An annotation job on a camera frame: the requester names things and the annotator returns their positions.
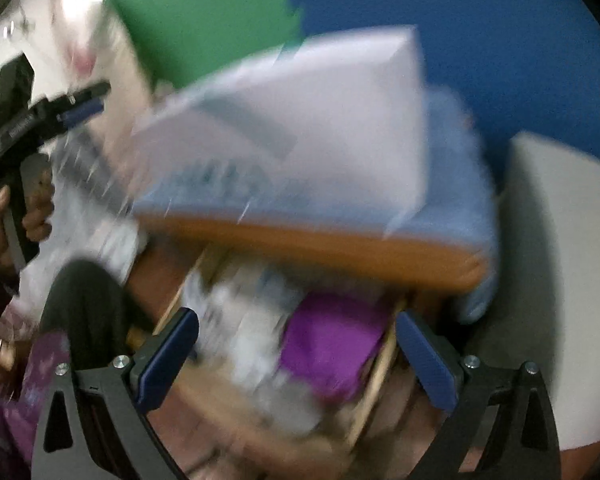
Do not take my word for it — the wooden drawer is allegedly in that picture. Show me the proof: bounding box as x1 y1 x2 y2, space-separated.
127 242 413 463

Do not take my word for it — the green foam mat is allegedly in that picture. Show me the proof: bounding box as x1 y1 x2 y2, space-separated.
104 0 304 90

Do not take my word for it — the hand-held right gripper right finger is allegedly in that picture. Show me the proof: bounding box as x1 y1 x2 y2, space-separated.
395 310 563 480

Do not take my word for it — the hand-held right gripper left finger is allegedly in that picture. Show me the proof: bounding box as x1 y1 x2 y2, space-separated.
30 307 201 480

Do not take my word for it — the blue checked cloth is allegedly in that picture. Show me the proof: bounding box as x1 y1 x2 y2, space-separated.
130 85 502 326

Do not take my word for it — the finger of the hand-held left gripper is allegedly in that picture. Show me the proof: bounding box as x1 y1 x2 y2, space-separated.
60 100 105 130
55 81 112 109

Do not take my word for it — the person's left hand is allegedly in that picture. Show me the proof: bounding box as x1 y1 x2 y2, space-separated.
0 169 56 283

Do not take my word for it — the white cardboard box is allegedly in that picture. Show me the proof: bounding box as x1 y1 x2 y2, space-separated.
130 25 429 237

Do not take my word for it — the blue foam mat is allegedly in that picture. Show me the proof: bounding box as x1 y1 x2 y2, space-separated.
274 0 600 183

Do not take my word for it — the purple underwear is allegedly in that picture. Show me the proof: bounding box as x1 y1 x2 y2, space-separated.
279 294 397 405

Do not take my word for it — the purple patterned garment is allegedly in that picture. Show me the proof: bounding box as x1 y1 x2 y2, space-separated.
0 327 76 463

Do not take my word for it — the wooden nightstand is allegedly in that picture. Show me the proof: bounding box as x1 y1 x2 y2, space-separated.
125 210 487 441

